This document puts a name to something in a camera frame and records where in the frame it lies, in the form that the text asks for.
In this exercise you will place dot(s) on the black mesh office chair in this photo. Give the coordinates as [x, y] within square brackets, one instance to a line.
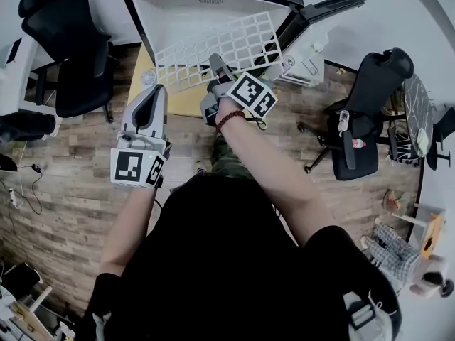
[81, 84]
[377, 80]

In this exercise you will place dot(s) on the orange shoe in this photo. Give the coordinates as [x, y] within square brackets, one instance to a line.
[391, 199]

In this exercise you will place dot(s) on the black and white bag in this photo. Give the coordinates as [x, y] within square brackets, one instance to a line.
[403, 149]

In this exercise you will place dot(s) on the person's right hand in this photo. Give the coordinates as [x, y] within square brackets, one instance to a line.
[227, 106]

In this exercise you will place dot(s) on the person's camouflage trousers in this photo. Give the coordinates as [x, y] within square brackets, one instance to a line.
[229, 160]

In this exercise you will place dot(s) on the round black marble table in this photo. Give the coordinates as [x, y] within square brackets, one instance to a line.
[417, 101]

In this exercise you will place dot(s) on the white desk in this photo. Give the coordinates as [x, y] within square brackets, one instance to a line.
[17, 76]

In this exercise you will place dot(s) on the person's left forearm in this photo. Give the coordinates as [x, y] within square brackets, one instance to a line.
[126, 226]

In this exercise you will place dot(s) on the black mini fridge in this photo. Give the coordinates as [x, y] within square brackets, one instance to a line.
[185, 16]

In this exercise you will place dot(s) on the red label plastic bottle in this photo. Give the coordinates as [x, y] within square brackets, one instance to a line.
[358, 143]

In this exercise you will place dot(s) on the person's left shoe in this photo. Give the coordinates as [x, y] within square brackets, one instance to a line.
[200, 167]

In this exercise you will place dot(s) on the white power strip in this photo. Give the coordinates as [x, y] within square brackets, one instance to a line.
[13, 196]

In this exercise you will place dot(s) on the small white box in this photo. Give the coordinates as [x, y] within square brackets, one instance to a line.
[310, 65]

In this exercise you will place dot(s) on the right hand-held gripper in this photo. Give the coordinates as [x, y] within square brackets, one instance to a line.
[252, 94]

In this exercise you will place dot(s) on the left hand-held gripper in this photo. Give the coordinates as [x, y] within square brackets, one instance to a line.
[128, 167]

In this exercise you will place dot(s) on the small white handheld fan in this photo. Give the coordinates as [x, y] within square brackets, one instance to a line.
[148, 77]

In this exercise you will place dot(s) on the white paper pack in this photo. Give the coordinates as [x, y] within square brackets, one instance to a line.
[423, 138]

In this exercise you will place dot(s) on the person's right forearm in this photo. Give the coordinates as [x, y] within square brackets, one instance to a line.
[270, 176]

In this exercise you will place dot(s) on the small wooden table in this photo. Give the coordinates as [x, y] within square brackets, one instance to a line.
[185, 101]

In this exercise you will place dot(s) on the grey shoe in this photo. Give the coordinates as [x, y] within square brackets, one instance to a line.
[406, 201]

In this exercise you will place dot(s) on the person's black shirt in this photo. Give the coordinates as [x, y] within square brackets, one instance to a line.
[227, 268]

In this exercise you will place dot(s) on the crumpled clear plastic bottle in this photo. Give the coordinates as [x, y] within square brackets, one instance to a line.
[343, 123]

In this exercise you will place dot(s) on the white wire fridge shelf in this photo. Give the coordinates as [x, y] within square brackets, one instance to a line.
[227, 44]

